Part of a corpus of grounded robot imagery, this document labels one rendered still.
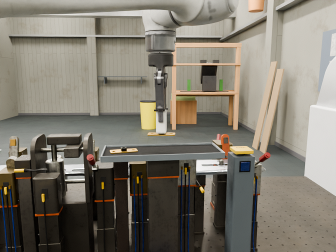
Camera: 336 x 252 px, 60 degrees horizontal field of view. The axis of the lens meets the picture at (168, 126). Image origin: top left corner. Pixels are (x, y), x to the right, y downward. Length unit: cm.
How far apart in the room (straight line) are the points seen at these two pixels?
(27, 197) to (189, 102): 762
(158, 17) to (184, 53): 991
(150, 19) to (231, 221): 68
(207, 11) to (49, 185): 68
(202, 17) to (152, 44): 18
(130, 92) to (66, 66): 241
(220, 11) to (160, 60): 22
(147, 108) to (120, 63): 351
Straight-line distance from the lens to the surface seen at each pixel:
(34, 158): 104
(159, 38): 84
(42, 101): 1142
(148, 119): 764
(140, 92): 1068
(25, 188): 111
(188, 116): 857
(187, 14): 73
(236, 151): 95
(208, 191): 183
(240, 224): 104
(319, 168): 309
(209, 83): 774
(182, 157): 86
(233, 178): 97
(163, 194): 93
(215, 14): 74
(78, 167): 134
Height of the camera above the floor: 139
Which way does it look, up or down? 10 degrees down
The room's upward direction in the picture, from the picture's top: straight up
